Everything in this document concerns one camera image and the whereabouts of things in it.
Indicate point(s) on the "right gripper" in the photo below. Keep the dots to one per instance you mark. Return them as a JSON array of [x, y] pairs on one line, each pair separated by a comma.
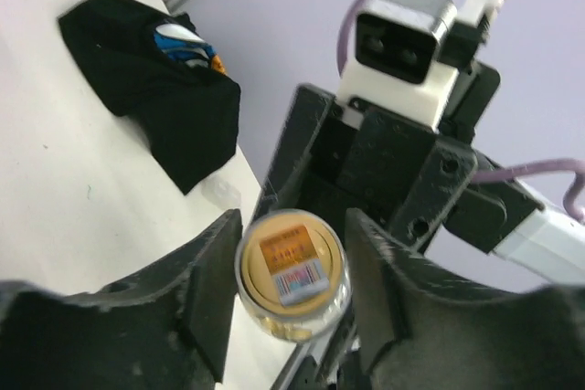
[[403, 175]]

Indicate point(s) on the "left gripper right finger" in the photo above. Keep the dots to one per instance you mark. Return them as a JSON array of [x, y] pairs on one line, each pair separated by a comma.
[[423, 327]]

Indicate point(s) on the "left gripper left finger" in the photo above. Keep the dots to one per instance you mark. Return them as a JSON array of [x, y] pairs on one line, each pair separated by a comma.
[[165, 326]]

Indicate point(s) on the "clear pill bottle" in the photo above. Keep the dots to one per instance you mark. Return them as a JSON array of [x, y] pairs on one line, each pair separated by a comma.
[[292, 275]]

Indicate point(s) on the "black garment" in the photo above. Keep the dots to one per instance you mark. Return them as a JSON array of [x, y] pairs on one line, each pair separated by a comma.
[[189, 112]]

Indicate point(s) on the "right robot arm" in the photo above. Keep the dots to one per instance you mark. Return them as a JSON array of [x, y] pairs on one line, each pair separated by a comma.
[[497, 214]]

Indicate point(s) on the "clear bottle lid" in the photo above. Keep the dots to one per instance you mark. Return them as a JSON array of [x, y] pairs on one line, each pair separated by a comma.
[[222, 193]]

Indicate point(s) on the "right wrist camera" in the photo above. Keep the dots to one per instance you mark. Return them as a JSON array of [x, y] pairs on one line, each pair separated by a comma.
[[416, 58]]

